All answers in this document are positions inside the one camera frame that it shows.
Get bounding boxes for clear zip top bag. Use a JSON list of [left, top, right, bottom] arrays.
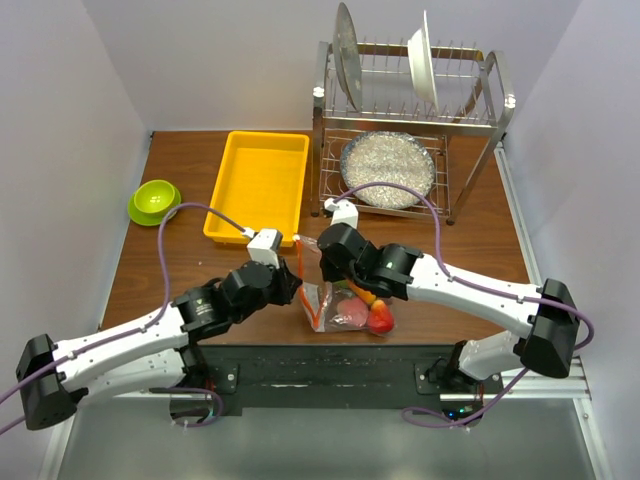
[[294, 235, 396, 336]]

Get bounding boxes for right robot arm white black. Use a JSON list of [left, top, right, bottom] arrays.
[[318, 223, 579, 393]]

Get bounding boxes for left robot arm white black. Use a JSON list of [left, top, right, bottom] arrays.
[[15, 258, 302, 431]]

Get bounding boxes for orange red fake mango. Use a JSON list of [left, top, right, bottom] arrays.
[[349, 282, 377, 305]]

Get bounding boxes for pink fake meat pack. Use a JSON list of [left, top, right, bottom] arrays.
[[335, 297, 369, 329]]

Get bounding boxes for red fake apple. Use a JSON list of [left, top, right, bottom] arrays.
[[366, 299, 395, 334]]

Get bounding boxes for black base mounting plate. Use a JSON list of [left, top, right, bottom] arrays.
[[178, 344, 503, 416]]

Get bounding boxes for speckled blue rim plate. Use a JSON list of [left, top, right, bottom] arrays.
[[340, 131, 436, 210]]

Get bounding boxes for yellow plastic tray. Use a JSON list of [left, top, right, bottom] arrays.
[[210, 131, 310, 247]]

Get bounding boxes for steel dish rack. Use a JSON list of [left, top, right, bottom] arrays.
[[309, 41, 516, 225]]

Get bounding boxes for green plastic bowl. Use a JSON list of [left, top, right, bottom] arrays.
[[127, 179, 182, 227]]

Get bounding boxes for grey metal plate upright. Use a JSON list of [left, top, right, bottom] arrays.
[[332, 2, 362, 112]]

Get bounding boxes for white plate upright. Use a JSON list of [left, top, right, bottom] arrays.
[[407, 10, 439, 112]]

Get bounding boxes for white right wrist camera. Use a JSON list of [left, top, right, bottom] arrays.
[[324, 198, 359, 229]]

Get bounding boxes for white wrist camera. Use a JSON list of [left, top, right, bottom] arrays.
[[247, 228, 283, 268], [324, 198, 359, 229]]

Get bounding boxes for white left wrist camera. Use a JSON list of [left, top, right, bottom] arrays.
[[247, 228, 283, 268]]

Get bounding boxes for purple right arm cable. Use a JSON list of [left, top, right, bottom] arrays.
[[337, 182, 597, 431]]

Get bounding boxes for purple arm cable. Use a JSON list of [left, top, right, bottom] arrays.
[[337, 182, 597, 431], [0, 202, 257, 435]]

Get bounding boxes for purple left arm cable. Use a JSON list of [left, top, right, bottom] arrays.
[[0, 202, 257, 435]]

